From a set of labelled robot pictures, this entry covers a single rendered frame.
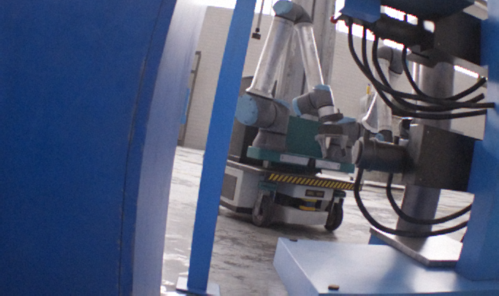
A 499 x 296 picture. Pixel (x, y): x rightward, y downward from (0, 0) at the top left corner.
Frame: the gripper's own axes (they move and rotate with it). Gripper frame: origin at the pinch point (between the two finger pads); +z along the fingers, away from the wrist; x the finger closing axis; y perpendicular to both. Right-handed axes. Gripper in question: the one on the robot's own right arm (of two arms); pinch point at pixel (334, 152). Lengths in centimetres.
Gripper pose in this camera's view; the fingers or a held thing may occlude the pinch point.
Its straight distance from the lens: 262.9
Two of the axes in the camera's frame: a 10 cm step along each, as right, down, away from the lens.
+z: 1.5, 9.5, -2.8
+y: -5.4, 3.2, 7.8
